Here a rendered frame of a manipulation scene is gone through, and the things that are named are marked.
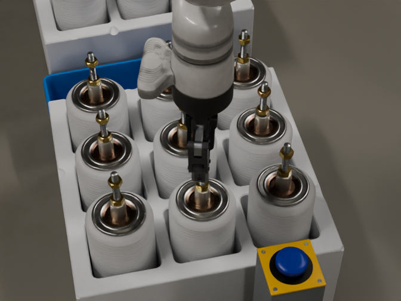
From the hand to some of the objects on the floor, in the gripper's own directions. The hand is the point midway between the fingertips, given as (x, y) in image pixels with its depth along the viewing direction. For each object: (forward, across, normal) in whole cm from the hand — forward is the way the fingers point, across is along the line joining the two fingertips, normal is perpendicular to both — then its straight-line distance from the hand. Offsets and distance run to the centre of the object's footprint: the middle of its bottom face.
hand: (202, 153), depth 115 cm
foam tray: (+35, +11, +4) cm, 37 cm away
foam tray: (+35, +63, +20) cm, 75 cm away
